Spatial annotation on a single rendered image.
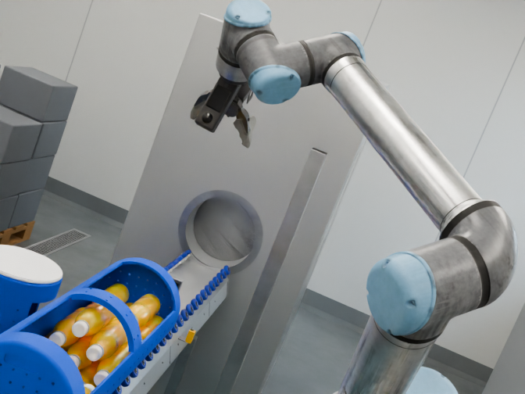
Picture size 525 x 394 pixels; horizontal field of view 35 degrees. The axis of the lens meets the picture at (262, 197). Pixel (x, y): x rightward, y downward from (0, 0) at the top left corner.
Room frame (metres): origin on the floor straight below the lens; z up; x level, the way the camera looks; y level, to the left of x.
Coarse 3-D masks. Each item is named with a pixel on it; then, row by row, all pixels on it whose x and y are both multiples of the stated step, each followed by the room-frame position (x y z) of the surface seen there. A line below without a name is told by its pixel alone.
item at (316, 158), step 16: (320, 160) 2.99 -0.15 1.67; (304, 176) 2.99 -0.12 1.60; (304, 192) 2.99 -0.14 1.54; (288, 208) 2.99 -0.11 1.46; (304, 208) 2.99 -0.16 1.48; (288, 224) 2.99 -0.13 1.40; (288, 240) 2.99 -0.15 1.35; (272, 256) 2.99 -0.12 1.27; (272, 272) 2.99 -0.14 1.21; (256, 288) 2.99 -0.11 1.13; (272, 288) 2.99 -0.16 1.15; (256, 304) 2.99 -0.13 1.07; (256, 320) 2.99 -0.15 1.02; (240, 336) 2.99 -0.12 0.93; (240, 352) 2.99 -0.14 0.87; (224, 368) 2.99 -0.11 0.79; (240, 368) 2.99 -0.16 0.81; (224, 384) 2.99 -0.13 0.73
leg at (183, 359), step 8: (192, 344) 3.56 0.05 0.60; (184, 352) 3.56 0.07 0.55; (184, 360) 3.56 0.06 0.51; (176, 368) 3.56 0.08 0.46; (184, 368) 3.57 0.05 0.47; (176, 376) 3.56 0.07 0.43; (168, 384) 3.56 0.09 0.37; (176, 384) 3.56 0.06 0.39; (168, 392) 3.56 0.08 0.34; (176, 392) 3.60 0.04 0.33
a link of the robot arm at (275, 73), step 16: (256, 32) 1.62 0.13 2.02; (240, 48) 1.61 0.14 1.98; (256, 48) 1.59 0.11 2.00; (272, 48) 1.59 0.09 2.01; (288, 48) 1.60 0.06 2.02; (304, 48) 1.61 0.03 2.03; (240, 64) 1.62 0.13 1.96; (256, 64) 1.57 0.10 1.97; (272, 64) 1.56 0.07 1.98; (288, 64) 1.58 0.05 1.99; (304, 64) 1.60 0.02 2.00; (256, 80) 1.56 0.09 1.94; (272, 80) 1.55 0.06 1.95; (288, 80) 1.57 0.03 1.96; (304, 80) 1.61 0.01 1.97; (256, 96) 1.58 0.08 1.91; (272, 96) 1.58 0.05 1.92; (288, 96) 1.60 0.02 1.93
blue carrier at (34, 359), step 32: (96, 288) 2.11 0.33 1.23; (128, 288) 2.51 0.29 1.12; (160, 288) 2.50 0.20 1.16; (32, 320) 1.82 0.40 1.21; (128, 320) 2.06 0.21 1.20; (0, 352) 1.65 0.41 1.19; (32, 352) 1.65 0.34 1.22; (64, 352) 1.70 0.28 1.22; (0, 384) 1.65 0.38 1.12; (32, 384) 1.64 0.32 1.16; (64, 384) 1.64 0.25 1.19
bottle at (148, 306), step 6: (150, 294) 2.45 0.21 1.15; (138, 300) 2.37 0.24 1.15; (144, 300) 2.38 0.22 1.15; (150, 300) 2.40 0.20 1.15; (156, 300) 2.43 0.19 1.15; (132, 306) 2.31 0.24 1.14; (138, 306) 2.31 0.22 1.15; (144, 306) 2.33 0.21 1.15; (150, 306) 2.36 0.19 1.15; (156, 306) 2.41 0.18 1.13; (132, 312) 2.29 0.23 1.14; (138, 312) 2.29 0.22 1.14; (144, 312) 2.31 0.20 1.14; (150, 312) 2.35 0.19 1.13; (156, 312) 2.42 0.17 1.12; (138, 318) 2.28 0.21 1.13; (144, 318) 2.30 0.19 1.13; (150, 318) 2.36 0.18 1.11; (138, 324) 2.29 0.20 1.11; (144, 324) 2.31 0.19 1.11
